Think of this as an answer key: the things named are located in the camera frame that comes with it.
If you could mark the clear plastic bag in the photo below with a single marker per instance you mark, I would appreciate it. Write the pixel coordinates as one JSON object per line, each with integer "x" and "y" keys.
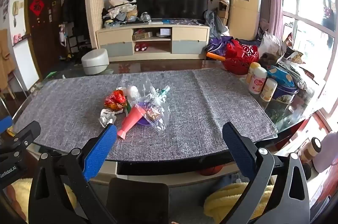
{"x": 162, "y": 118}

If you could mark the purple plastic bowl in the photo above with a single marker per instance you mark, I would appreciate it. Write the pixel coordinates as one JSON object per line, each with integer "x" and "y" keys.
{"x": 142, "y": 122}

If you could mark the purple cloth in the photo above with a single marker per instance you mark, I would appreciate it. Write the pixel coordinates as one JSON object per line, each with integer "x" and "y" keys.
{"x": 219, "y": 43}

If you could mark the black waste bin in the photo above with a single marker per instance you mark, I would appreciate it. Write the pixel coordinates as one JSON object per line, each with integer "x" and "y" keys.
{"x": 137, "y": 200}

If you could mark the pink paper cone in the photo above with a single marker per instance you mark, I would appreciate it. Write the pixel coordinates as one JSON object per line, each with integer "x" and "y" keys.
{"x": 129, "y": 122}

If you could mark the grey table mat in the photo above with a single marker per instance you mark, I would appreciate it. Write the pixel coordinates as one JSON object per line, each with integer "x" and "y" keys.
{"x": 79, "y": 97}
{"x": 237, "y": 97}

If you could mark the orange stick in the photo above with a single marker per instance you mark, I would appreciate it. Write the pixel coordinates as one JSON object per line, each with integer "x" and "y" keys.
{"x": 215, "y": 56}

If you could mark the brown furry item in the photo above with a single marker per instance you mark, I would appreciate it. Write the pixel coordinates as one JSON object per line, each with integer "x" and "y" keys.
{"x": 268, "y": 59}

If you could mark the white tissue ball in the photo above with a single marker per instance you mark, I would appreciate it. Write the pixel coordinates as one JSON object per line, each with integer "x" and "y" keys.
{"x": 132, "y": 92}

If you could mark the red foil wrapper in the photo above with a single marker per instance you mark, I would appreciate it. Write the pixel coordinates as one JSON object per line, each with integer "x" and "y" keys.
{"x": 115, "y": 100}

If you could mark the dark hanging coats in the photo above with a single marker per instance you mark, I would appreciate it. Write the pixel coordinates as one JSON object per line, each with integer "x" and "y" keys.
{"x": 75, "y": 2}

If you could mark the green and white packet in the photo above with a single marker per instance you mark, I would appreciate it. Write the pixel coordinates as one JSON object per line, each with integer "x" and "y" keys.
{"x": 128, "y": 110}

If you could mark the wall intercom phone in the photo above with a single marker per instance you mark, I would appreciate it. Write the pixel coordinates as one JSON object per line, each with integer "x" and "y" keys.
{"x": 15, "y": 9}

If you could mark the teal and white tube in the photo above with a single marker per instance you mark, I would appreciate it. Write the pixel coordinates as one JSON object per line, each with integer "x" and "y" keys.
{"x": 165, "y": 90}

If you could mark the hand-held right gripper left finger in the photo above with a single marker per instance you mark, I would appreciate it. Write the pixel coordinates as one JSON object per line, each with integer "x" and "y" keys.
{"x": 101, "y": 147}

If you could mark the window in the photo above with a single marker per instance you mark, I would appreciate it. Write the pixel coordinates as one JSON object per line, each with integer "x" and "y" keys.
{"x": 306, "y": 2}

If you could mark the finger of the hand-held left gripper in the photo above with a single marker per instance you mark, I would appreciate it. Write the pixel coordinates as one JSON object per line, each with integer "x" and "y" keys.
{"x": 5, "y": 124}
{"x": 26, "y": 134}

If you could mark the orange basketball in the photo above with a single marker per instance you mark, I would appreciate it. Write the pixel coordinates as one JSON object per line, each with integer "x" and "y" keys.
{"x": 211, "y": 170}

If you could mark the white bottle pink label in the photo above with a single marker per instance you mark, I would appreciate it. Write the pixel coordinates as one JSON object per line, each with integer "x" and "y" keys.
{"x": 257, "y": 81}

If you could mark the brown snack wrapper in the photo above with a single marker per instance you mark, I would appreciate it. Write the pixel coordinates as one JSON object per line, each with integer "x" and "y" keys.
{"x": 152, "y": 115}

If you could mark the pile of clothes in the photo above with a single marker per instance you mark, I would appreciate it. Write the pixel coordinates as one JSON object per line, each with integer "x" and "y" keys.
{"x": 121, "y": 9}

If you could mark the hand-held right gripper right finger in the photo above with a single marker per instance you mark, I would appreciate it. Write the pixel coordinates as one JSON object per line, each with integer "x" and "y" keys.
{"x": 237, "y": 147}

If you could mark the pale yellow bottle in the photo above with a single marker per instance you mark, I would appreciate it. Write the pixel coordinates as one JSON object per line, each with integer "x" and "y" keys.
{"x": 250, "y": 72}

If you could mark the pile of clear bags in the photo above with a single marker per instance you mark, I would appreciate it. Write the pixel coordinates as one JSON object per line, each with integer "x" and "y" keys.
{"x": 295, "y": 60}

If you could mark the red diamond door sticker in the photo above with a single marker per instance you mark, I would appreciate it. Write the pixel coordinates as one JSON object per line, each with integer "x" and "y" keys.
{"x": 36, "y": 7}

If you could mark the beige hanging coat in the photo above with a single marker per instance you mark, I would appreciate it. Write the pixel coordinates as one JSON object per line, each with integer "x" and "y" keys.
{"x": 5, "y": 57}

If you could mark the flat cardboard box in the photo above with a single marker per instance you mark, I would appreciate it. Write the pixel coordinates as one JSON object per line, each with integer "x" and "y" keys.
{"x": 141, "y": 35}

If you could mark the white round stool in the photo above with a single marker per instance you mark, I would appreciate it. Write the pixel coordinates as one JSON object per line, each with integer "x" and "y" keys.
{"x": 95, "y": 61}

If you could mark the dark wooden door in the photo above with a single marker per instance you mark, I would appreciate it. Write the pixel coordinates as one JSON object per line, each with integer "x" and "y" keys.
{"x": 45, "y": 39}

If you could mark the white box device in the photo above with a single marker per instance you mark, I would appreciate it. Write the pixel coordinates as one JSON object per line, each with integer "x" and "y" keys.
{"x": 163, "y": 32}

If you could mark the brown jar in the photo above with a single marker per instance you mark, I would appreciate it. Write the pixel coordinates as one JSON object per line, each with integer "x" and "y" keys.
{"x": 311, "y": 150}

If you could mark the beige standing air conditioner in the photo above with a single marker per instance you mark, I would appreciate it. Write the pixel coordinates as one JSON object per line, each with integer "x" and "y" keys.
{"x": 244, "y": 2}

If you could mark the stacked cardboard boxes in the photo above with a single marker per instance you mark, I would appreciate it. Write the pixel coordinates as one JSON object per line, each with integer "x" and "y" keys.
{"x": 224, "y": 10}

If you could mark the beige television cabinet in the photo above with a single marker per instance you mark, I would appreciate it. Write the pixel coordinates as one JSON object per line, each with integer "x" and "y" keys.
{"x": 116, "y": 35}

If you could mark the white paper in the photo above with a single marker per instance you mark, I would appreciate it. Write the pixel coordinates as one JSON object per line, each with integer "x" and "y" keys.
{"x": 107, "y": 117}

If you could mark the red plastic basket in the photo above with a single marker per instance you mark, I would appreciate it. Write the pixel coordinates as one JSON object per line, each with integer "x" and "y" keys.
{"x": 239, "y": 63}

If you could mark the grey blue cloth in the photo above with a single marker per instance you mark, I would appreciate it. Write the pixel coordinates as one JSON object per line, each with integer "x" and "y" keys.
{"x": 214, "y": 24}

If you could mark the white board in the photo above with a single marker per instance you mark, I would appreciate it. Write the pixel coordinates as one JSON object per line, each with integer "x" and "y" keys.
{"x": 23, "y": 65}

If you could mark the small cream bottle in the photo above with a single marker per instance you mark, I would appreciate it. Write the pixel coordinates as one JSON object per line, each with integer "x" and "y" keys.
{"x": 268, "y": 90}

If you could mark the white woven folding screen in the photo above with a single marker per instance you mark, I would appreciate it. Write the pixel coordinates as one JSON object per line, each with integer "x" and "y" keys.
{"x": 94, "y": 7}

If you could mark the blue round tin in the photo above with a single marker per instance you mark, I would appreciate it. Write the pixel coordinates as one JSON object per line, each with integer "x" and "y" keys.
{"x": 286, "y": 97}

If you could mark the lilac cap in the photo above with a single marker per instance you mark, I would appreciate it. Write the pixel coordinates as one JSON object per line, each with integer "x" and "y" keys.
{"x": 327, "y": 152}

